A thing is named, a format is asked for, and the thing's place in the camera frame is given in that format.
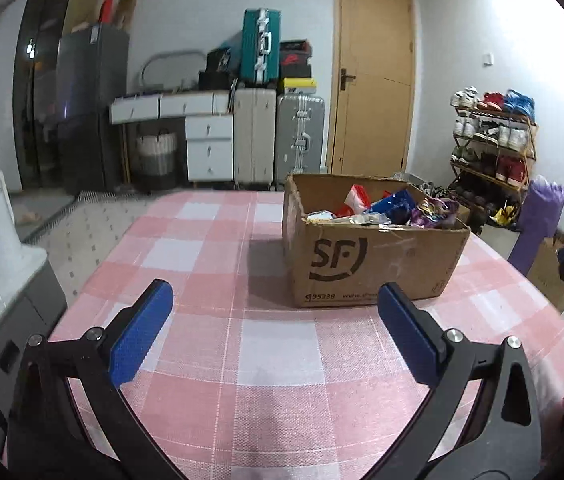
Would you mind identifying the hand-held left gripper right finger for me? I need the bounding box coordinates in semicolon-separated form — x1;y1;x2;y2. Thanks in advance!
362;282;543;480

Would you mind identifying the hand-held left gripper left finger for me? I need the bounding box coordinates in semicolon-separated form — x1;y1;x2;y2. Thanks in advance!
8;278;197;480

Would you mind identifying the brown cardboard box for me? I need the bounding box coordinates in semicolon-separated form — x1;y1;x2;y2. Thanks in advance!
282;172;471;309

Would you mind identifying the silver snack packet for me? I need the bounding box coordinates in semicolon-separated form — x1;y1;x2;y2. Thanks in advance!
347;212;393;226

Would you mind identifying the purple snack packet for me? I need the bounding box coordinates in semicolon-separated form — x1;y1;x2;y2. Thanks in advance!
409;197;460;230

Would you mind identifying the blue snack packet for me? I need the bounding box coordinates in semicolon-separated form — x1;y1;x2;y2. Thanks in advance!
369;189;417;223

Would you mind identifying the red triangular snack packet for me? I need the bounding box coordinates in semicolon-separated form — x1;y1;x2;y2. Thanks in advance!
337;185;373;218

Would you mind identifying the large brown paper bag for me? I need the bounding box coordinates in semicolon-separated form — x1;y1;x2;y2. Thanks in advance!
527;237;564;313

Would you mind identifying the purple bag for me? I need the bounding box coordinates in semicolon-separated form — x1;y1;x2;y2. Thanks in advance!
507;175;564;277

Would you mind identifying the yellow crumpled wrapper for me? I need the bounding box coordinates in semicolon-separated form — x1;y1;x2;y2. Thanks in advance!
491;206;519;227

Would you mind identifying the dotted floor rug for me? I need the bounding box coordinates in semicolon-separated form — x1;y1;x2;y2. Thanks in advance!
20;187;287;306

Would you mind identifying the white grey side cabinet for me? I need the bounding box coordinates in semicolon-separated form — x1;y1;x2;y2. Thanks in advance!
0;246;68;461

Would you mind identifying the scattered pile of shoes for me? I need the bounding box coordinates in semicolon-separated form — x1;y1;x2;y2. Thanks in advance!
419;180;455;200

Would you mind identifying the wooden shoe rack with shoes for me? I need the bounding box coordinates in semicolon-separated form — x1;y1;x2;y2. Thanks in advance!
449;86;538;206

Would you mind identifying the woven laundry basket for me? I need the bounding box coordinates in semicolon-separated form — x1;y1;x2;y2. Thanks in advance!
134;130;177;177

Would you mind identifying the white drawer desk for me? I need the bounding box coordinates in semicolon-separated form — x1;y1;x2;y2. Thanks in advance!
110;89;237;183

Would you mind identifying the silver suitcase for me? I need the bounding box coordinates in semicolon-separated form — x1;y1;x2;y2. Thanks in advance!
274;92;326;187

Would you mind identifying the tan wooden door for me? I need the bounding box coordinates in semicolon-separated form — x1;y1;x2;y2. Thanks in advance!
326;0;415;176

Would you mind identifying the beige suitcase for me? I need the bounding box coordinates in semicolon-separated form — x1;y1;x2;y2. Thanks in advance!
233;87;279;184

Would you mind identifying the grey refrigerator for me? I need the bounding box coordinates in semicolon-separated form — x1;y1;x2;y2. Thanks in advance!
56;24;130;193

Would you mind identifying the dark glass cabinet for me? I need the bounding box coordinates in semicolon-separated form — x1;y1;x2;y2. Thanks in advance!
16;0;70;193

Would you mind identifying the black flat box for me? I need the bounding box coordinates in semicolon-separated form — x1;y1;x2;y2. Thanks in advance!
198;71;237;92

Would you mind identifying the black printed package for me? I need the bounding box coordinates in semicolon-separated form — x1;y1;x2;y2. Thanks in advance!
205;47;235;73

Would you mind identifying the dark red-logo shoe box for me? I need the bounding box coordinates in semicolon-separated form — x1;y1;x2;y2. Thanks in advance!
279;52;311;80

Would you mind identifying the teal suitcase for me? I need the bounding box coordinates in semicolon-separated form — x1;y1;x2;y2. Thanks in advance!
241;8;283;86

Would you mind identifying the grey arched frame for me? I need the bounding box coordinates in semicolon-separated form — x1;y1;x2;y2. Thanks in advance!
140;50;205;92

